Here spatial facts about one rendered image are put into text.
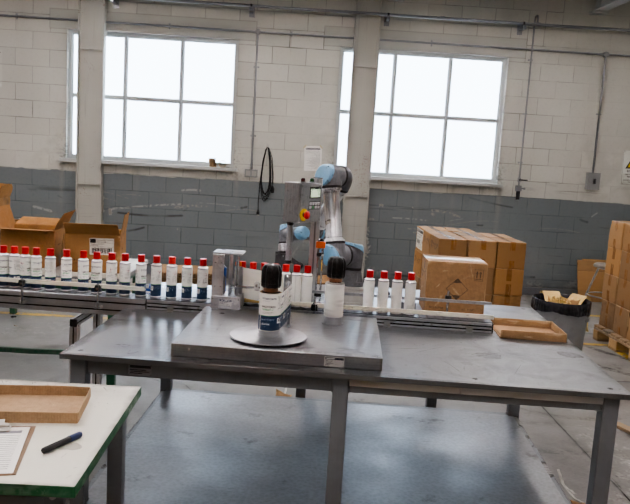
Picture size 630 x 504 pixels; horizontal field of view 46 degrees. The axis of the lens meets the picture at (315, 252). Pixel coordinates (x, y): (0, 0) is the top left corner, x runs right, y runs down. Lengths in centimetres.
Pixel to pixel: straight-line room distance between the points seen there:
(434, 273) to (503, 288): 335
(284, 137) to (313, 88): 67
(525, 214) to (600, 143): 123
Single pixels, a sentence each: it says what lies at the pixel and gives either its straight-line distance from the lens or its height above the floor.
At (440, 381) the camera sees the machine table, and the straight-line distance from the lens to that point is 275.
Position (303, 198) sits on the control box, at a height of 140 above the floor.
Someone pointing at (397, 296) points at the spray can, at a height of 97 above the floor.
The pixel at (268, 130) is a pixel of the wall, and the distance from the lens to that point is 892.
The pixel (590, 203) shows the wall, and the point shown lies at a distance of 962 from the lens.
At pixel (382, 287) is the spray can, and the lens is 348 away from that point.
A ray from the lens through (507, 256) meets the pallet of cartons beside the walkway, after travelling 701.
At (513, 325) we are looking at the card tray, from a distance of 376.
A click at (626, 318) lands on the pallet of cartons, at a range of 707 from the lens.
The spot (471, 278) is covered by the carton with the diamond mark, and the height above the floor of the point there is 104.
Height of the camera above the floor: 164
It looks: 8 degrees down
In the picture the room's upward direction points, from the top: 3 degrees clockwise
